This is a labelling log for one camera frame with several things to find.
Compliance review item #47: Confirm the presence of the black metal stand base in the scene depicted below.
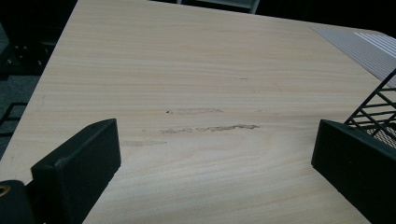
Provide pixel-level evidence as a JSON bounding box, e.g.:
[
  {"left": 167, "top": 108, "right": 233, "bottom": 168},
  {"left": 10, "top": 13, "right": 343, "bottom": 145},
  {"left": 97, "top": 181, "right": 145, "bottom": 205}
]
[{"left": 0, "top": 36, "right": 57, "bottom": 76}]

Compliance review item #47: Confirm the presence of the grey metal chair frame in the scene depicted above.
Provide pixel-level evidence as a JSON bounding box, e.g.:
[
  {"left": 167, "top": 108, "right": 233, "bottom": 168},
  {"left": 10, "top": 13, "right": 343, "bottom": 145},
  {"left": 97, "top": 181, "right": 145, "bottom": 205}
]
[{"left": 176, "top": 0, "right": 261, "bottom": 15}]

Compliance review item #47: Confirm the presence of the grey ribbed mat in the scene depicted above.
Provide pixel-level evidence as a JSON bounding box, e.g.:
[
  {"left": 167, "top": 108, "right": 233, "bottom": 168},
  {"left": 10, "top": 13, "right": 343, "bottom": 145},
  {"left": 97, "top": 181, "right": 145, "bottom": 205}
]
[{"left": 310, "top": 25, "right": 396, "bottom": 90}]

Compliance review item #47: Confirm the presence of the black wire mesh basket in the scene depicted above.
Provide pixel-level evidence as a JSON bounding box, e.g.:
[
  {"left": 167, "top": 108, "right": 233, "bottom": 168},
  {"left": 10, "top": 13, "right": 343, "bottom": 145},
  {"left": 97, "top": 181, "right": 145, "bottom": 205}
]
[{"left": 344, "top": 68, "right": 396, "bottom": 149}]

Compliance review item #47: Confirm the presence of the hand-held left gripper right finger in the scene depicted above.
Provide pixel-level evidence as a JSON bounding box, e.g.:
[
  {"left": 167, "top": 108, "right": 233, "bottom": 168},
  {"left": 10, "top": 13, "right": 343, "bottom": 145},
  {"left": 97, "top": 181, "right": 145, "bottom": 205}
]
[{"left": 311, "top": 119, "right": 396, "bottom": 224}]

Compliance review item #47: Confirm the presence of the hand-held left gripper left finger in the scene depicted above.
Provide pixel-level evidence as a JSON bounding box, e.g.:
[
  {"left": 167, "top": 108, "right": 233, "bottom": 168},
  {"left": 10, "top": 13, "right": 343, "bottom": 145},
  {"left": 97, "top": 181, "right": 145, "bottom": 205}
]
[{"left": 30, "top": 118, "right": 122, "bottom": 224}]

